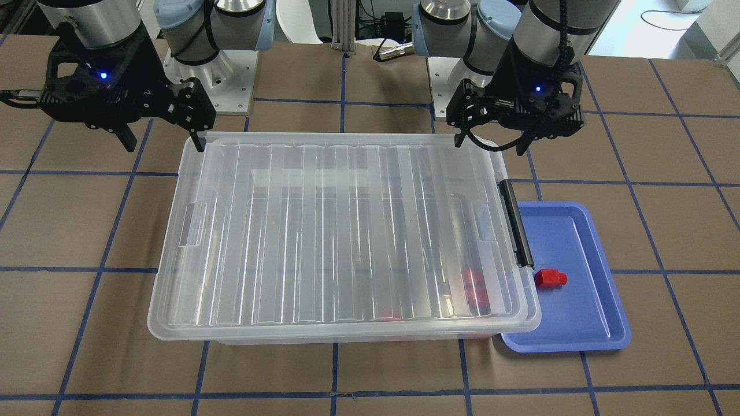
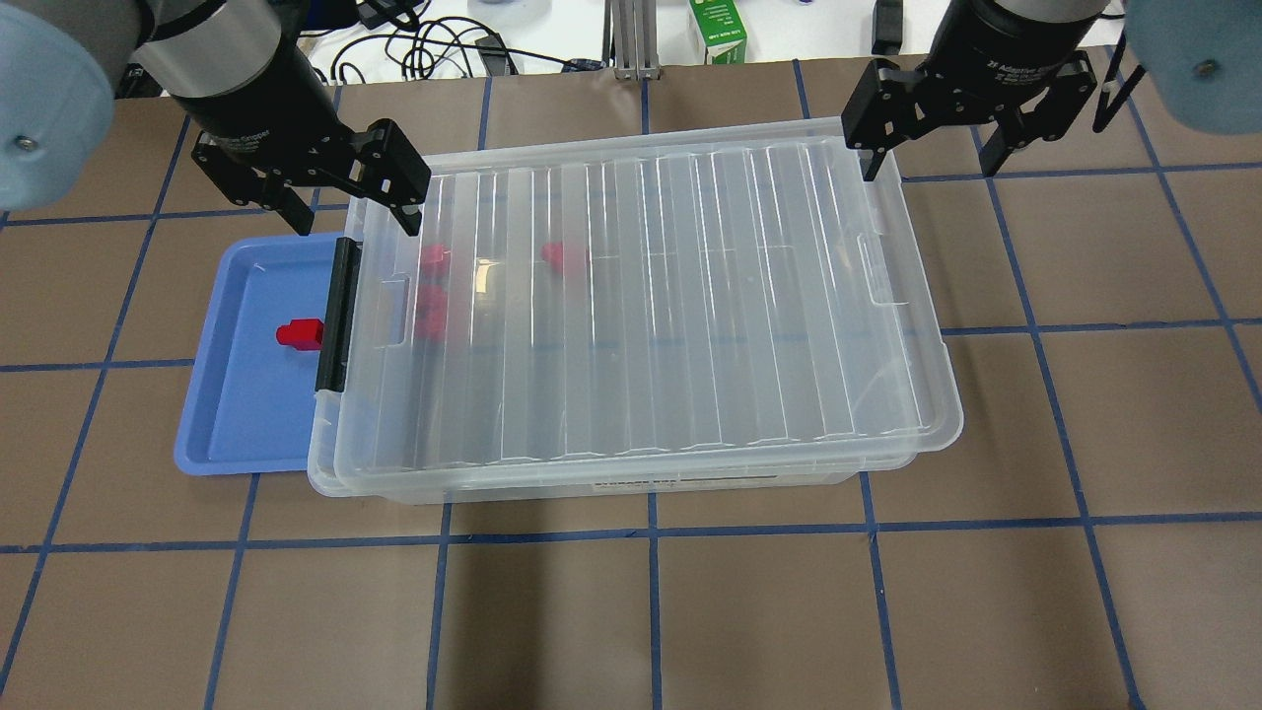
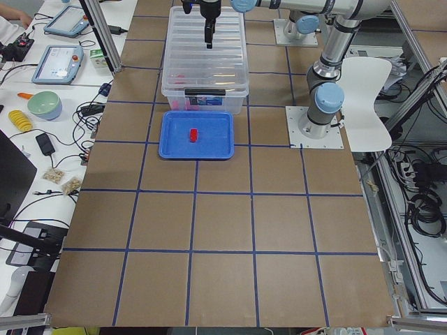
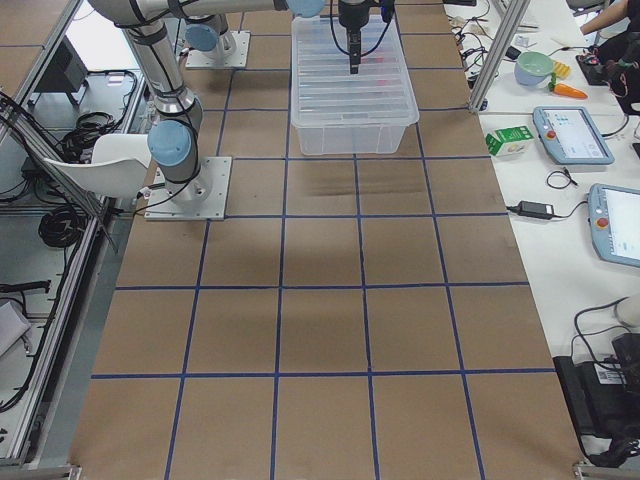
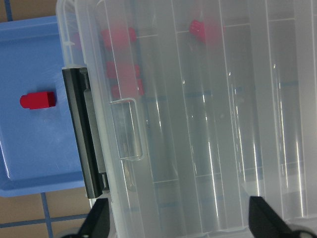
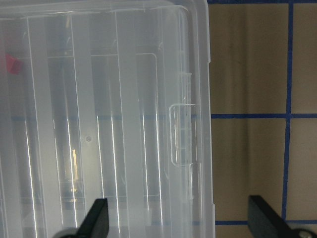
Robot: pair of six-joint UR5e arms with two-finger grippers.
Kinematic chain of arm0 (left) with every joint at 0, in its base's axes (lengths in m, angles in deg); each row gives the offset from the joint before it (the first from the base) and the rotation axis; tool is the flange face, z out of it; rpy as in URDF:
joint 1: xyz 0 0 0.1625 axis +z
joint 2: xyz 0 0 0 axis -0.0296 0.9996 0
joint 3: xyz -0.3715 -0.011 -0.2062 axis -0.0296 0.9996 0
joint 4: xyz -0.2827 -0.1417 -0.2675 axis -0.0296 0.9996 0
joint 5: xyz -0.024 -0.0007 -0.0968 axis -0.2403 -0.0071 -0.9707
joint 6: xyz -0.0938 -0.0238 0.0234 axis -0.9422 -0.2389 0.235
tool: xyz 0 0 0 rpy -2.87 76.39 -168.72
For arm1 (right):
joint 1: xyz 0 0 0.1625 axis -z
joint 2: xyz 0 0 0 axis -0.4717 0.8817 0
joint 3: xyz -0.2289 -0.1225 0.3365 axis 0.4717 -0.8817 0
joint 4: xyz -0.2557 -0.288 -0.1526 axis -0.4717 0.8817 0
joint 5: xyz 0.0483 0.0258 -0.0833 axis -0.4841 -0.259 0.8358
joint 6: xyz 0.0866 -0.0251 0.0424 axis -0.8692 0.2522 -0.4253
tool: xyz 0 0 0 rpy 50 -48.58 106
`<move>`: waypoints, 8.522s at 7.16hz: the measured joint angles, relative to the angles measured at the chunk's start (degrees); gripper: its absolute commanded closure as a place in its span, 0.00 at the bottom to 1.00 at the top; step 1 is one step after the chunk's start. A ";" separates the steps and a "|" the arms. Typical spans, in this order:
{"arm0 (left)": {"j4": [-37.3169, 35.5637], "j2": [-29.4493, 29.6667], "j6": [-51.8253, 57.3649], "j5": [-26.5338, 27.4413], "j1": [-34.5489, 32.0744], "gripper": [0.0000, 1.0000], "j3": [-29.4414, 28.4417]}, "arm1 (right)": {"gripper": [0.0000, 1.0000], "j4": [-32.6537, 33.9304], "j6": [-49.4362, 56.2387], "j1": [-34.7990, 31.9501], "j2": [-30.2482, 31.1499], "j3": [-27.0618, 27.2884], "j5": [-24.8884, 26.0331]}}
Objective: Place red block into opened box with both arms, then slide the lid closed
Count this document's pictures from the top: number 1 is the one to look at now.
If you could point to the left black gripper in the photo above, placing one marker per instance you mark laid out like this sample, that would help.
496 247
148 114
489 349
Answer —
507 74

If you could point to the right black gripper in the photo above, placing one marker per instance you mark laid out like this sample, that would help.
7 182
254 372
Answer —
140 77

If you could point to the red block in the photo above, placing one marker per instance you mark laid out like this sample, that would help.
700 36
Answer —
550 279
475 289
388 315

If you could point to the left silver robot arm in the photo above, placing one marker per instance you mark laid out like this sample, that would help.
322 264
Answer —
551 34

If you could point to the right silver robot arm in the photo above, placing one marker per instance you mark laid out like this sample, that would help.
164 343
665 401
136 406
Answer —
196 31

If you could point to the red block in box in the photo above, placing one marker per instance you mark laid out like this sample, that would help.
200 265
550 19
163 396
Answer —
388 315
475 289

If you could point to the clear plastic storage box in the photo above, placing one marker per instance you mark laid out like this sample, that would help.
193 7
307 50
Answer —
347 338

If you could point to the blue plastic tray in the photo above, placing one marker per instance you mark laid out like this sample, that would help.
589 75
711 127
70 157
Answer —
586 313

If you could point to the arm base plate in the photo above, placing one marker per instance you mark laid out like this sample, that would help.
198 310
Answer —
228 79
445 74

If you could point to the black box latch handle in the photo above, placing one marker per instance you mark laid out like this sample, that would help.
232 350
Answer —
522 250

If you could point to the aluminium frame post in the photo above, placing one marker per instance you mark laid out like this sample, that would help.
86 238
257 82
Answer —
343 25

